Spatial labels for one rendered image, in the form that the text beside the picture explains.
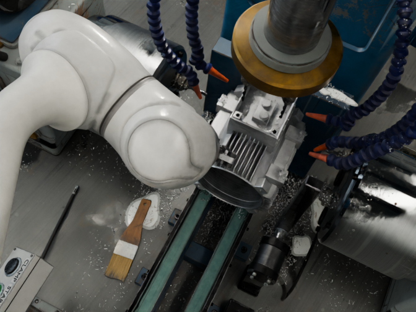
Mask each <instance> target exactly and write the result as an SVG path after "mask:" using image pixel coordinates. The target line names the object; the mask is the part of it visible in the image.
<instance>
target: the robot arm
mask: <svg viewBox="0 0 416 312"><path fill-rule="evenodd" d="M19 54H20V60H21V62H22V68H21V76H20V77H19V78H18V79H16V80H15V81H13V82H12V83H11V84H9V85H8V86H7V87H6V88H4V89H3V90H2V91H0V262H1V256H2V251H3V247H4V242H5V239H6V233H7V228H8V224H9V218H10V214H11V209H12V203H13V200H14V194H15V189H16V185H17V179H18V175H19V170H20V164H21V161H22V156H23V152H24V148H25V145H26V143H27V141H28V139H29V137H30V136H31V135H32V134H33V133H34V132H35V131H36V130H37V129H39V128H41V127H43V126H47V125H49V126H51V127H52V128H55V129H57V130H60V131H72V130H73V129H84V130H88V129H90V128H92V129H94V130H95V131H96V132H98V133H99V134H100V135H101V136H102V137H103V138H104V139H106V140H107V141H108V142H109V143H110V144H111V146H112V147H113V148H114V149H115V150H116V151H117V153H118V154H119V156H120V157H121V158H122V160H123V162H124V163H125V165H126V167H127V168H128V170H129V171H130V172H131V173H132V174H133V175H134V176H135V177H136V178H137V179H138V180H139V181H141V182H142V183H144V184H146V185H148V186H151V187H153V188H157V189H179V188H183V187H186V186H189V185H191V184H193V183H195V182H197V181H198V180H200V179H201V178H202V177H203V176H204V175H205V174H206V173H207V172H208V171H209V169H210V168H211V166H212V165H213V164H214V163H215V162H218V161H220V163H221V164H223V165H225V166H226V167H227V168H231V167H232V165H233V162H234V161H235V159H236V156H237V155H236V154H235V153H234V152H232V151H231V150H230V149H229V148H228V147H227V145H222V146H221V145H220V143H219V141H220V139H219V138H218V135H217V133H216V131H215V129H214V128H213V127H212V126H211V125H210V123H208V122H207V121H206V120H205V119H204V118H203V117H202V116H200V115H199V114H197V113H196V110H195V109H194V108H193V107H192V106H190V105H188V104H187V103H186V102H184V101H183V100H182V99H180V98H179V97H178V96H176V95H175V94H174V93H173V92H171V91H170V90H168V89H167V88H166V87H165V86H164V85H162V84H161V83H160V82H159V81H158V80H157V79H156V78H154V77H153V76H152V75H151V74H150V73H149V72H148V71H147V70H146V69H145V68H144V67H143V65H142V64H141V63H140V62H139V60H138V59H137V58H136V57H135V56H134V55H133V54H131V53H130V52H129V51H128V50H127V49H126V48H125V47H124V46H123V45H122V44H121V43H119V42H118V41H117V40H115V39H114V38H113V37H112V36H111V35H109V34H108V33H106V31H104V30H103V29H101V28H100V27H99V26H97V25H95V24H94V23H93V22H91V21H89V20H87V19H86V18H84V17H81V16H79V15H77V14H75V13H72V12H69V11H64V10H61V9H53V10H49V11H45V12H41V13H39V14H37V15H35V16H34V17H32V18H31V19H30V20H29V21H28V22H27V23H26V24H25V26H24V28H23V29H22V32H21V34H20V37H19Z"/></svg>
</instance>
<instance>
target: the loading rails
mask: <svg viewBox="0 0 416 312"><path fill-rule="evenodd" d="M200 193H201V194H200ZM204 193H207V194H208V195H206V196H205V194H204ZM200 198H201V199H202V200H203V198H204V200H205V201H204V200H203V201H201V200H200ZM208 198H209V199H210V200H209V199H208ZM215 198H216V197H215V196H214V197H212V194H210V195H209V192H208V191H206V190H200V189H199V188H198V187H197V186H196V187H195V188H194V190H193V192H192V194H191V196H190V197H189V198H187V200H186V201H187V203H186V205H185V207H184V209H183V210H182V211H181V210H179V209H177V208H175V209H174V211H173V213H172V214H171V216H170V218H169V219H168V224H169V225H171V226H173V229H172V230H171V232H170V233H168V235H167V236H168V238H167V240H166V242H165V243H164V245H163V247H162V249H161V250H160V252H159V254H158V256H157V258H156V260H155V262H154V263H153V265H152V267H151V269H150V270H149V269H146V268H145V267H142V269H141V270H140V272H139V274H138V275H137V277H136V279H135V281H134V283H135V284H136V285H138V286H140V289H139V291H138V293H137V295H136V296H135V298H134V300H133V302H132V303H131V306H130V307H129V309H127V310H126V311H125V312H156V311H157V309H158V307H159V305H160V304H161V302H162V300H163V298H164V296H165V294H166V292H167V290H168V288H169V286H170V284H171V282H172V280H173V278H174V276H175V275H176V273H177V271H178V269H179V267H180V265H181V263H182V261H183V260H185V261H187V262H190V263H191V264H193V265H195V266H197V267H199V268H201V269H203V270H205V271H204V273H203V275H202V277H201V279H200V281H199V283H198V285H197V287H196V289H195V291H194V293H193V295H192V297H191V299H190V301H189V303H188V305H187V307H186V309H185V311H184V312H201V311H202V312H223V311H224V309H223V308H222V307H220V306H218V305H216V304H214V303H212V300H213V299H214V297H215V294H216V293H217V290H218V288H219V286H220V284H221V282H222V280H223V277H224V275H225V273H226V271H227V269H228V267H231V266H232V264H230V263H231V261H232V259H233V257H234V258H237V259H239V260H240V261H243V262H246V261H247V259H248V257H249V255H250V253H251V250H252V248H253V247H252V246H251V245H249V244H247V243H245V242H243V241H241V239H242V237H243V235H244V234H245V231H247V232H248V230H249V228H248V225H249V223H250V221H251V219H252V217H253V214H251V213H249V212H248V211H247V210H246V209H244V208H241V210H242V211H240V209H239V208H238V207H236V209H235V211H234V213H233V215H232V217H231V219H230V221H229V223H228V225H227V227H226V229H225V231H224V233H223V235H222V237H221V239H220V241H219V243H218V245H217V247H216V249H215V251H212V250H211V249H209V248H206V247H205V246H203V245H200V244H199V243H196V242H195V241H193V240H194V238H195V236H196V234H197V232H198V231H199V229H200V227H201V225H202V223H203V221H204V219H205V217H206V215H207V213H208V211H209V209H210V207H211V205H212V203H213V202H214V200H215ZM207 200H208V202H207ZM239 211H240V213H239ZM241 213H244V214H241ZM248 213H249V214H248ZM239 215H240V216H241V217H240V216H239ZM247 215H248V216H247ZM242 217H243V218H242ZM244 217H245V218H246V217H247V218H246V220H245V218H244ZM238 218H239V219H238ZM241 218H242V219H241ZM240 230H241V231H240ZM239 232H240V233H239ZM238 234H239V235H238ZM237 236H238V237H237ZM231 249H232V250H231ZM230 250H231V251H230ZM229 253H230V254H229ZM225 261H226V262H225ZM224 263H225V264H224ZM223 265H224V266H223ZM222 267H223V268H222ZM216 280H217V281H216ZM215 281H216V282H215ZM214 284H215V285H214ZM209 294H210V295H209ZM207 298H208V299H207ZM206 300H207V301H206ZM202 309H203V310H202Z"/></svg>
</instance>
